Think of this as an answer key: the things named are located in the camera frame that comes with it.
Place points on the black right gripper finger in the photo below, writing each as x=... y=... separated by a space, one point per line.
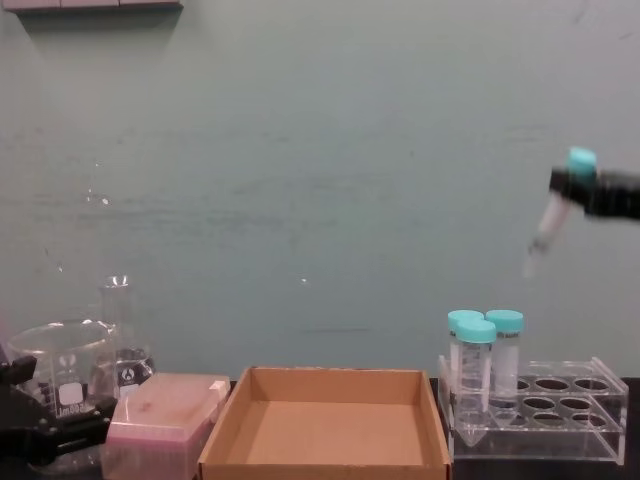
x=558 y=181
x=580 y=196

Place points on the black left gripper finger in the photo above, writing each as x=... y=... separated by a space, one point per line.
x=85 y=422
x=17 y=372

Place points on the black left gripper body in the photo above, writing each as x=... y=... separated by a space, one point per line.
x=22 y=425

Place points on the clear tube with teal cap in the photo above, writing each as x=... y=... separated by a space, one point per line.
x=476 y=332
x=462 y=320
x=505 y=322
x=581 y=162

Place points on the clear glass beaker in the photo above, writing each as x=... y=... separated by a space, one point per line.
x=65 y=360

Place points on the pink pipette tip box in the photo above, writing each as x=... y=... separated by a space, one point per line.
x=160 y=415

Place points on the clear glass conical flask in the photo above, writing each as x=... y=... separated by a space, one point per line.
x=125 y=345

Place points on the clear acrylic tube rack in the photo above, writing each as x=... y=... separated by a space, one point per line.
x=565 y=400

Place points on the shallow brown cardboard tray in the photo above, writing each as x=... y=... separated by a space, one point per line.
x=325 y=425

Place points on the plain pale wall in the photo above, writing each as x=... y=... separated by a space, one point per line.
x=320 y=175

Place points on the grey wall shelf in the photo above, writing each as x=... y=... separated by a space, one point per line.
x=100 y=6

